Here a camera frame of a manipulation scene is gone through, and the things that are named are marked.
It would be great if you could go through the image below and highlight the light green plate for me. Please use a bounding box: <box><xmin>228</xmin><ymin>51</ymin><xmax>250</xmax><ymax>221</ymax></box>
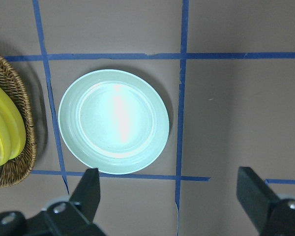
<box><xmin>58</xmin><ymin>69</ymin><xmax>170</xmax><ymax>175</ymax></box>

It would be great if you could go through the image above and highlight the brown wicker basket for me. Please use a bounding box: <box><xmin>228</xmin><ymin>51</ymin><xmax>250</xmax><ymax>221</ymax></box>
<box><xmin>0</xmin><ymin>55</ymin><xmax>37</xmax><ymax>188</ymax></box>

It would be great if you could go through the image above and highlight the yellow banana bunch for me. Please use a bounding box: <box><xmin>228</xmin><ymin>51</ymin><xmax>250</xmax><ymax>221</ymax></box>
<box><xmin>0</xmin><ymin>88</ymin><xmax>26</xmax><ymax>166</ymax></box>

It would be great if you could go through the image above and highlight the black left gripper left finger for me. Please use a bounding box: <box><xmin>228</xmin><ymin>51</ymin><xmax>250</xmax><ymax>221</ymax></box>
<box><xmin>69</xmin><ymin>168</ymin><xmax>100</xmax><ymax>222</ymax></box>

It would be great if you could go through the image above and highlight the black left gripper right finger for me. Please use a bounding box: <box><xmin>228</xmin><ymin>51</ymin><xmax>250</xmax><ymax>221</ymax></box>
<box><xmin>236</xmin><ymin>167</ymin><xmax>280</xmax><ymax>230</ymax></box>

